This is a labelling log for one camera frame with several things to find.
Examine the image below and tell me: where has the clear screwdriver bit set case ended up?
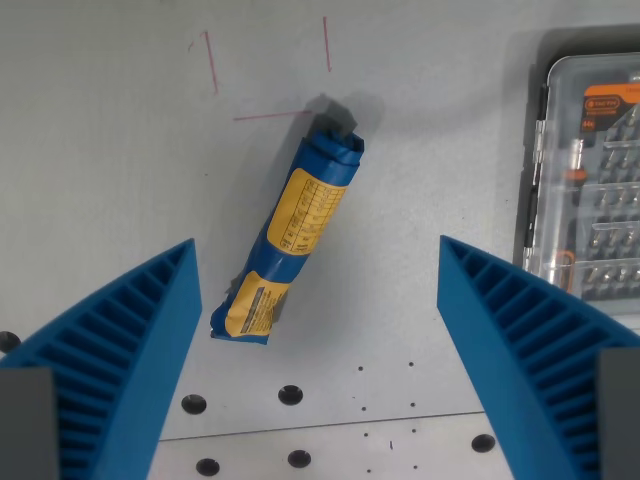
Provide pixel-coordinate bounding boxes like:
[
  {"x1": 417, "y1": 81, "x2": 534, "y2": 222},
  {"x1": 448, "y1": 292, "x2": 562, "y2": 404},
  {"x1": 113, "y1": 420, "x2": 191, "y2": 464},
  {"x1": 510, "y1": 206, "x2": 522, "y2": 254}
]
[{"x1": 512, "y1": 52, "x2": 640, "y2": 318}]

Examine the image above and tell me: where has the rolled blue yellow bag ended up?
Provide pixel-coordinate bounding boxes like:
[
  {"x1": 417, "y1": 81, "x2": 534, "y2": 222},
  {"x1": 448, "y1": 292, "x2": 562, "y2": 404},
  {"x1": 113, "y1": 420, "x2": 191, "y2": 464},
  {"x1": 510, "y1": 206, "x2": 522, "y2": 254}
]
[{"x1": 209, "y1": 127, "x2": 366, "y2": 347}]

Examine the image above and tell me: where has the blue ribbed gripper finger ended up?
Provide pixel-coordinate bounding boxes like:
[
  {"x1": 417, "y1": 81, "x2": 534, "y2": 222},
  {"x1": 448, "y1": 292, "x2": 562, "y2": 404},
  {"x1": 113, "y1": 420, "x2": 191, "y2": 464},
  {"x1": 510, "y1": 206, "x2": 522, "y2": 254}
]
[
  {"x1": 436, "y1": 234, "x2": 640, "y2": 480},
  {"x1": 0, "y1": 237, "x2": 204, "y2": 480}
]

